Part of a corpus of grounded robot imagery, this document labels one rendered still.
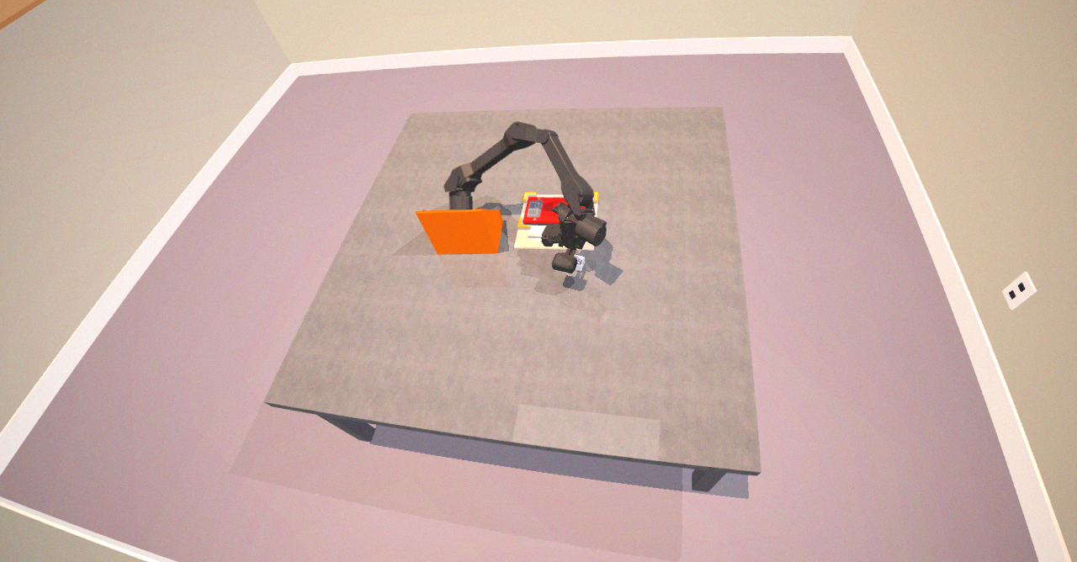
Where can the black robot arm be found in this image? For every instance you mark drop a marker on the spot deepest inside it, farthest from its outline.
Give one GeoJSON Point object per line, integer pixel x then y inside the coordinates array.
{"type": "Point", "coordinates": [576, 190]}

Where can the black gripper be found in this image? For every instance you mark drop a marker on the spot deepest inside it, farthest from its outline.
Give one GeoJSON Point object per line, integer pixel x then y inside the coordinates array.
{"type": "Point", "coordinates": [567, 262]}

